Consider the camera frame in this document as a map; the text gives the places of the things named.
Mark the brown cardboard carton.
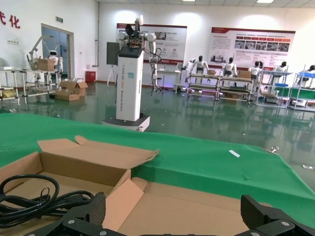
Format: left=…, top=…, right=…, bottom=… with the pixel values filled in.
left=34, top=58, right=56, bottom=72

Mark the white tubular crane frame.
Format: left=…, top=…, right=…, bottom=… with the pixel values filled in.
left=26, top=35, right=60, bottom=72

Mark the red bin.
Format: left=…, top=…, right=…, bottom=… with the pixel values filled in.
left=85, top=70, right=97, bottom=84

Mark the open cardboard carton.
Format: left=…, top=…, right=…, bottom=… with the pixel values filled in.
left=59, top=79, right=89, bottom=97

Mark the open brown cardboard box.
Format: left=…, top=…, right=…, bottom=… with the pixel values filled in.
left=101, top=169, right=274, bottom=236
left=0, top=134, right=161, bottom=236

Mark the white wall pipe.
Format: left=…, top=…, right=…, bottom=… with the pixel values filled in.
left=94, top=0, right=101, bottom=67

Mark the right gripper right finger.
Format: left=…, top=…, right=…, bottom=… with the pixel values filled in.
left=240, top=194, right=315, bottom=236

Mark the small white humanoid robot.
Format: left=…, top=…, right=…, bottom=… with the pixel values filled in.
left=46, top=50, right=64, bottom=82

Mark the white pipe-frame work table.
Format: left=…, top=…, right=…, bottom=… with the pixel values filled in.
left=0, top=67, right=60, bottom=105

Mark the blue glass door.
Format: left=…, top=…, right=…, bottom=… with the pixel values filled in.
left=41, top=23, right=75, bottom=80

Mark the black panel on tripod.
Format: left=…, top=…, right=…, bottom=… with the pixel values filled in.
left=106, top=41, right=121, bottom=86

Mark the red-framed display board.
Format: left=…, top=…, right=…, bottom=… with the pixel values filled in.
left=210, top=27, right=296, bottom=70
left=116, top=23, right=188, bottom=65

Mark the flat closed cardboard carton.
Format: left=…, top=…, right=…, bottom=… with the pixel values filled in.
left=54, top=88, right=81, bottom=102

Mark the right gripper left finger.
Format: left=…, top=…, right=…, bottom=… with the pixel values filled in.
left=24, top=191, right=124, bottom=236

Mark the green table cloth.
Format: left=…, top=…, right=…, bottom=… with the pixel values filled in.
left=0, top=112, right=315, bottom=232

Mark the black power cable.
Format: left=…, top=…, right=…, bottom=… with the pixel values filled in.
left=0, top=174, right=97, bottom=230

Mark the pipe-frame work rack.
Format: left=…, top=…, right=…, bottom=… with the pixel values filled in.
left=217, top=74, right=254, bottom=103
left=287, top=71, right=315, bottom=112
left=254, top=69, right=294, bottom=109
left=186, top=72, right=221, bottom=99

